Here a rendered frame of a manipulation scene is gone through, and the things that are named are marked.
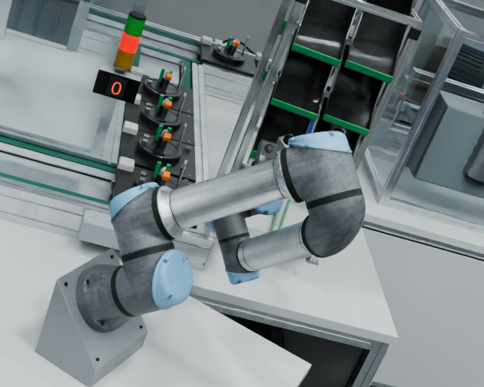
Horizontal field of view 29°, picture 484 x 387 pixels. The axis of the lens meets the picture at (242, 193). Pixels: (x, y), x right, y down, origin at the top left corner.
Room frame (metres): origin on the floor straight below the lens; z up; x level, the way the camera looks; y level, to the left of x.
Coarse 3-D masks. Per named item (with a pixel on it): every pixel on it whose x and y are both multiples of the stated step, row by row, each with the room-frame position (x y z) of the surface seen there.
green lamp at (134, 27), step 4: (128, 16) 2.45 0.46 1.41; (128, 20) 2.44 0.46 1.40; (132, 20) 2.44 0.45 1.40; (136, 20) 2.44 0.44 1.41; (140, 20) 2.44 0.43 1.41; (144, 20) 2.46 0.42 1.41; (128, 24) 2.44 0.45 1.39; (132, 24) 2.44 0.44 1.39; (136, 24) 2.44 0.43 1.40; (140, 24) 2.44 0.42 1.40; (144, 24) 2.47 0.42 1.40; (124, 28) 2.45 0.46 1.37; (128, 28) 2.44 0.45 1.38; (132, 28) 2.44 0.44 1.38; (136, 28) 2.44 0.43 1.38; (140, 28) 2.45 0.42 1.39; (128, 32) 2.44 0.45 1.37; (132, 32) 2.44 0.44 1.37; (136, 32) 2.44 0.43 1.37; (140, 32) 2.45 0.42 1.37; (136, 36) 2.44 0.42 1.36; (140, 36) 2.46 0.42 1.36
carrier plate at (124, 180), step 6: (138, 168) 2.48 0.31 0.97; (120, 174) 2.40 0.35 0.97; (126, 174) 2.42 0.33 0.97; (132, 174) 2.43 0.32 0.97; (120, 180) 2.37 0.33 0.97; (126, 180) 2.38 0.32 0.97; (132, 180) 2.40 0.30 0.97; (174, 180) 2.49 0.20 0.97; (186, 180) 2.52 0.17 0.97; (114, 186) 2.34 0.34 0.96; (120, 186) 2.34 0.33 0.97; (126, 186) 2.35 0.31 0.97; (132, 186) 2.36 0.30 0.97; (180, 186) 2.47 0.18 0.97; (114, 192) 2.29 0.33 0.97; (120, 192) 2.30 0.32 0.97
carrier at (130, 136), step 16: (128, 128) 2.69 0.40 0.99; (160, 128) 2.67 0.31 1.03; (128, 144) 2.61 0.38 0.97; (144, 144) 2.60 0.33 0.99; (160, 144) 2.63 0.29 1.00; (176, 144) 2.74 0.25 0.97; (144, 160) 2.55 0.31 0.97; (160, 160) 2.57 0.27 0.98; (176, 160) 2.61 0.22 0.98; (192, 160) 2.67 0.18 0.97; (176, 176) 2.53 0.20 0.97; (192, 176) 2.57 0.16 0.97
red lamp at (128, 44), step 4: (124, 32) 2.45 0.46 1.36; (124, 36) 2.44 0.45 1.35; (128, 36) 2.44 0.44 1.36; (132, 36) 2.44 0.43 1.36; (124, 40) 2.44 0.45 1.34; (128, 40) 2.44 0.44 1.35; (132, 40) 2.44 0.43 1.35; (136, 40) 2.45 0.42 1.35; (120, 44) 2.45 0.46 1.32; (124, 44) 2.44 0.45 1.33; (128, 44) 2.44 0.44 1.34; (132, 44) 2.44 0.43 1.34; (136, 44) 2.45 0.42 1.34; (120, 48) 2.44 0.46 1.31; (124, 48) 2.44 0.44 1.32; (128, 48) 2.44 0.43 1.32; (132, 48) 2.44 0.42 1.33; (136, 48) 2.46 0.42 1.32; (128, 52) 2.44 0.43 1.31; (132, 52) 2.45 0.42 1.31
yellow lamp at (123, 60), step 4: (120, 52) 2.44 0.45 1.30; (124, 52) 2.44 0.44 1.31; (116, 56) 2.45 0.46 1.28; (120, 56) 2.44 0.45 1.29; (124, 56) 2.44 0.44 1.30; (128, 56) 2.44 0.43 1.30; (132, 56) 2.45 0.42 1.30; (116, 60) 2.44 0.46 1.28; (120, 60) 2.44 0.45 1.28; (124, 60) 2.44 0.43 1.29; (128, 60) 2.44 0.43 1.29; (132, 60) 2.45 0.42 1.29; (116, 64) 2.44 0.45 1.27; (120, 64) 2.44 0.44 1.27; (124, 64) 2.44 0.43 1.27; (128, 64) 2.45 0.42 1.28; (124, 68) 2.44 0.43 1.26; (128, 68) 2.45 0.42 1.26
